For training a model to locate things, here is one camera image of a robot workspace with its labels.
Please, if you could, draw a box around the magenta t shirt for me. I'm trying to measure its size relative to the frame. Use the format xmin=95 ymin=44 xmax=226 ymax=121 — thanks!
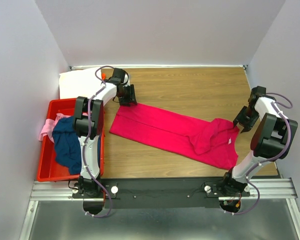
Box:
xmin=109 ymin=103 xmax=239 ymax=170

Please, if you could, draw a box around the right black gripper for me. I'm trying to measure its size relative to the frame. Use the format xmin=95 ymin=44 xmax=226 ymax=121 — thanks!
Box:
xmin=232 ymin=106 xmax=260 ymax=134

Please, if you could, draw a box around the red plastic bin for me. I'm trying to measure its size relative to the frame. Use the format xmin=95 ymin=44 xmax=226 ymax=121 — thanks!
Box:
xmin=36 ymin=98 xmax=104 ymax=182

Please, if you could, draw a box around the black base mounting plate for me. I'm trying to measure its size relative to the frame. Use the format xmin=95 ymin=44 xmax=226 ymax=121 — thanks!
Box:
xmin=71 ymin=177 xmax=250 ymax=217

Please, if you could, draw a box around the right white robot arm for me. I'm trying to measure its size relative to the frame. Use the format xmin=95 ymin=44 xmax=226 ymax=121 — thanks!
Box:
xmin=220 ymin=86 xmax=298 ymax=196

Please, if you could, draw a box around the folded white t shirt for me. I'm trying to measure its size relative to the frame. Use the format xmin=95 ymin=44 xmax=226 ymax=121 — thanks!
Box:
xmin=58 ymin=67 xmax=102 ymax=99

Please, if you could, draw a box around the navy blue t shirt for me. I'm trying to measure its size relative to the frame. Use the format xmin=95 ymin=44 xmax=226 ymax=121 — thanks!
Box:
xmin=52 ymin=117 xmax=102 ymax=175

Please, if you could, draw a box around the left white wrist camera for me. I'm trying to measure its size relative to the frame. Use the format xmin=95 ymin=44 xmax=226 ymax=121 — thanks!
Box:
xmin=122 ymin=72 xmax=130 ymax=87

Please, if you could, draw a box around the light pink t shirt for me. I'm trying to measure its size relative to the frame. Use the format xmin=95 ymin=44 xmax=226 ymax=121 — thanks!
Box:
xmin=38 ymin=113 xmax=68 ymax=143

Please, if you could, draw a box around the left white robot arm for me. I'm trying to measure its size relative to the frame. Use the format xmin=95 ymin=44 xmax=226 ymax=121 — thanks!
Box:
xmin=72 ymin=66 xmax=138 ymax=198

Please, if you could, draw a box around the aluminium frame rail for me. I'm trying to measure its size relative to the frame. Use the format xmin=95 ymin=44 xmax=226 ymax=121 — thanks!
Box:
xmin=20 ymin=177 xmax=300 ymax=240

